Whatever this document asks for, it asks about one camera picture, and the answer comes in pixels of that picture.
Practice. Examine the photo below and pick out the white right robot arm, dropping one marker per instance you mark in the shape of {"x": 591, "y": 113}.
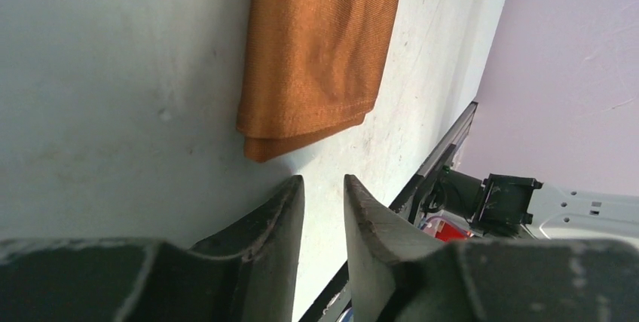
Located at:
{"x": 504, "y": 206}

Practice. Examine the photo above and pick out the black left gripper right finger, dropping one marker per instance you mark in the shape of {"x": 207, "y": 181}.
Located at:
{"x": 548, "y": 280}

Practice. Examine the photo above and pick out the orange cloth napkin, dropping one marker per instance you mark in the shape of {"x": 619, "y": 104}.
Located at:
{"x": 313, "y": 68}

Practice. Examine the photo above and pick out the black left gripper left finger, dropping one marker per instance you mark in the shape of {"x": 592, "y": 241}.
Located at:
{"x": 245, "y": 272}

